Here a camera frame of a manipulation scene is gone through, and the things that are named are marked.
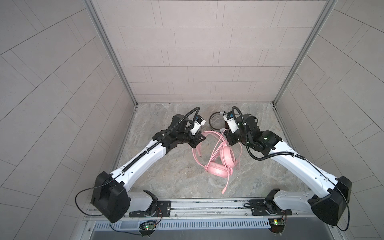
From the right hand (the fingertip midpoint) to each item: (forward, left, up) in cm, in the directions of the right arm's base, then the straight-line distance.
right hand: (224, 132), depth 75 cm
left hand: (-2, +8, 0) cm, 9 cm away
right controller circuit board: (-37, -20, -23) cm, 48 cm away
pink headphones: (-14, +7, +4) cm, 16 cm away
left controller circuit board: (-35, +38, -17) cm, 54 cm away
